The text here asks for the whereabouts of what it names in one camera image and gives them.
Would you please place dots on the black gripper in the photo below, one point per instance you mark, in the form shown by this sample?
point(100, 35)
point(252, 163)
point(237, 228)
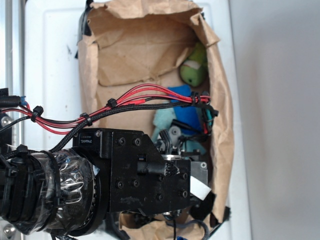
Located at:
point(133, 174)

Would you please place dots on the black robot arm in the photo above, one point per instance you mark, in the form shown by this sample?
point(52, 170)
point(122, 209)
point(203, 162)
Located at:
point(72, 191)

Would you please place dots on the light teal cloth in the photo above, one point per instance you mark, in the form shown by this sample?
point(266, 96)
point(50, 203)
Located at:
point(163, 120)

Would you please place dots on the blue sponge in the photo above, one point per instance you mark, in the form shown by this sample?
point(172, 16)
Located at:
point(187, 115)

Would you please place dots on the green plush toy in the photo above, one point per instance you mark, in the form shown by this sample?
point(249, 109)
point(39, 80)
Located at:
point(194, 70)

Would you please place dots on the brown paper-lined bin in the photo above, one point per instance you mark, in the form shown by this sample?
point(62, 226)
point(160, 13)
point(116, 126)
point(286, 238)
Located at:
point(125, 43)

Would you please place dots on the aluminium rail with black bracket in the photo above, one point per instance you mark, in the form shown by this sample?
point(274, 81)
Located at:
point(11, 43)

